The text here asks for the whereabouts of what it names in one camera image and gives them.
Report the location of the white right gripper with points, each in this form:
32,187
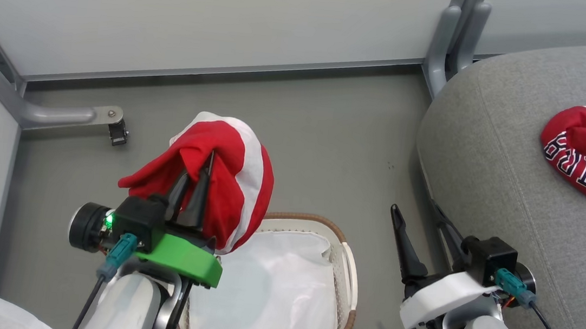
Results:
442,297

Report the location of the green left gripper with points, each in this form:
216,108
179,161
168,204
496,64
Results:
185,259

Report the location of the red shorts white stripes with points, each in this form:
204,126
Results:
231,180

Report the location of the grey fabric sofa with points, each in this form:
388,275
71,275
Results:
490,152

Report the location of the white laundry basket brown rim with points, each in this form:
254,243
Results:
349,290

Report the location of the small black caster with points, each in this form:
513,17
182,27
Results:
119,135

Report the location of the white basket liner cloth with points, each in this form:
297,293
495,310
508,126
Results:
268,293

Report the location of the grey metal partition foot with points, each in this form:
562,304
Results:
48,114
438,49

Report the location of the white crumpled cloth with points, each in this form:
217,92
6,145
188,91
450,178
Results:
10,317

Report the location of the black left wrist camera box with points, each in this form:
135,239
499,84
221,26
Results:
137,219

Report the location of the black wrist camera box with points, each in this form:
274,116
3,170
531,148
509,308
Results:
137,219
490,256

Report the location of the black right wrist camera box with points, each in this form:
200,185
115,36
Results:
490,256

